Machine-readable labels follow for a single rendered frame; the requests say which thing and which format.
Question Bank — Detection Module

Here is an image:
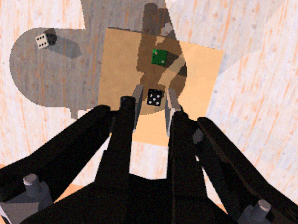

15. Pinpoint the small white die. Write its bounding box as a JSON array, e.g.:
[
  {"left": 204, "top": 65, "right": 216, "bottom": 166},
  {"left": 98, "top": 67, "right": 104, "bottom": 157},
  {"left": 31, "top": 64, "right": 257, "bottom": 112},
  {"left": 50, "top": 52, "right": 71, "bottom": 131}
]
[{"left": 35, "top": 33, "right": 55, "bottom": 49}]

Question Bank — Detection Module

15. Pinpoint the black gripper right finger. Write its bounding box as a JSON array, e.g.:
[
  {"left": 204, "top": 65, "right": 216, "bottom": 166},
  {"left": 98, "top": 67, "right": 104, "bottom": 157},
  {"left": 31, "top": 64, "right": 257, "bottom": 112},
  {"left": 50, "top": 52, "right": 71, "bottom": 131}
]
[{"left": 164, "top": 88, "right": 298, "bottom": 224}]

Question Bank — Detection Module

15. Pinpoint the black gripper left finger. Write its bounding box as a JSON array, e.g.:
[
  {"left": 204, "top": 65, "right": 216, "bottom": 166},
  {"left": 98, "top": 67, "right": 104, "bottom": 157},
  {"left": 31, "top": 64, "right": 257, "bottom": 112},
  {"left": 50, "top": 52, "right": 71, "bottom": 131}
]
[{"left": 0, "top": 84, "right": 144, "bottom": 224}]

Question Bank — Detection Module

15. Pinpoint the peach square mat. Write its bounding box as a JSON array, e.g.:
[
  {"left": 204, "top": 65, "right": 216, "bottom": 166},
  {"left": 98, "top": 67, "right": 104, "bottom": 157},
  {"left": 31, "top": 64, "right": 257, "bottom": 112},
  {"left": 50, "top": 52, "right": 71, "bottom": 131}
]
[{"left": 98, "top": 28, "right": 224, "bottom": 147}]

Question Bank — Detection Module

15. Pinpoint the green die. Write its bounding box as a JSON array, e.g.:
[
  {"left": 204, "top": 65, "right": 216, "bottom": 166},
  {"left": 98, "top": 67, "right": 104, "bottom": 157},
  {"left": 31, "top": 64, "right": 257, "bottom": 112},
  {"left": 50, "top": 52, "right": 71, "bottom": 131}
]
[{"left": 151, "top": 49, "right": 168, "bottom": 65}]

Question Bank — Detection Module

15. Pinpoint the black die with white pips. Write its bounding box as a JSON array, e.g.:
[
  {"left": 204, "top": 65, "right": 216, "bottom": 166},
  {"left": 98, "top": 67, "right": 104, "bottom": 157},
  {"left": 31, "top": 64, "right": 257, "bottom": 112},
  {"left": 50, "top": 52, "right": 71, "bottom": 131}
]
[{"left": 147, "top": 89, "right": 162, "bottom": 106}]

